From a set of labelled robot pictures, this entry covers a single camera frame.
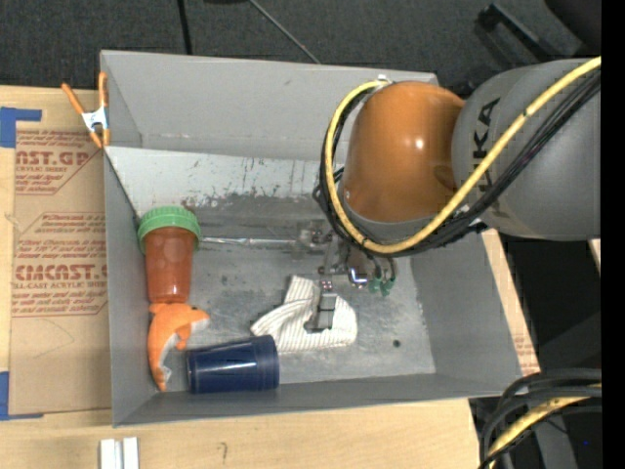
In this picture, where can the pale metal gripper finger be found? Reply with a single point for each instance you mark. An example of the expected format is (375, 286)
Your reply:
(328, 260)
(324, 306)

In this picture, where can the white striped cloth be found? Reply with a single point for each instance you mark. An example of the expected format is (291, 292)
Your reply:
(288, 323)

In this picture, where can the dark blue cup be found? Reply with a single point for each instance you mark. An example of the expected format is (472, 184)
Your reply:
(232, 364)

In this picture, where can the orange toy dolphin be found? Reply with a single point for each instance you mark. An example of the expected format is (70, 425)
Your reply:
(168, 330)

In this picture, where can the orange cup with green lid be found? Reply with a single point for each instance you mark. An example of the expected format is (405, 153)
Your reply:
(168, 262)

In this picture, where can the grey metal bin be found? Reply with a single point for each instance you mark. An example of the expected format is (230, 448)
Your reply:
(273, 105)

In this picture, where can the brown cardboard board red print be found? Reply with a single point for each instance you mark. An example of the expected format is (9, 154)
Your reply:
(58, 262)

